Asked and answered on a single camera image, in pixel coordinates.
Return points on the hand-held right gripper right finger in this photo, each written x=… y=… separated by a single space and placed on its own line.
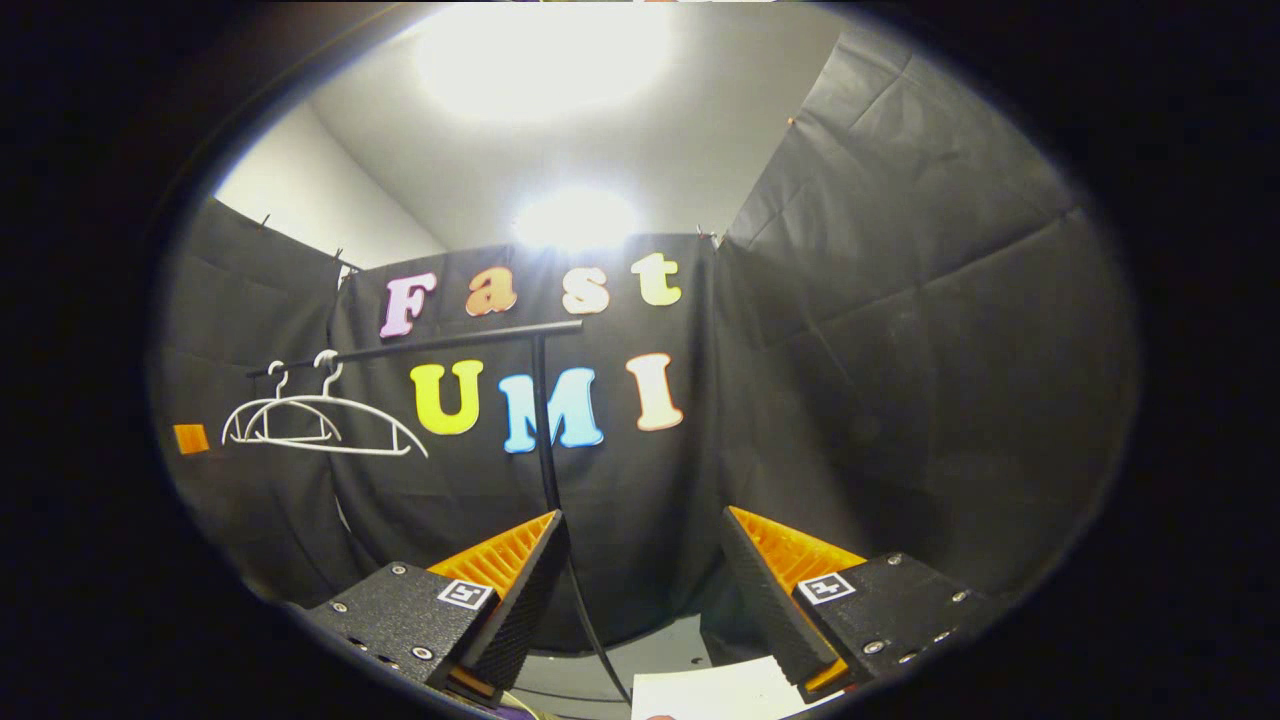
x=760 y=590

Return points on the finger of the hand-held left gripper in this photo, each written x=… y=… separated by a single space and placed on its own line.
x=191 y=439

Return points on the ceiling light panel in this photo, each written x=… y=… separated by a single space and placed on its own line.
x=575 y=218
x=540 y=60

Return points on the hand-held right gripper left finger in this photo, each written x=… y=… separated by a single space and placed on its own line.
x=530 y=590

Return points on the black backdrop cloth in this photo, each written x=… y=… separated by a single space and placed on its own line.
x=900 y=400

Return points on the white plastic clothes hanger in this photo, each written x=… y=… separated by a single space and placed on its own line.
x=360 y=449
x=279 y=385

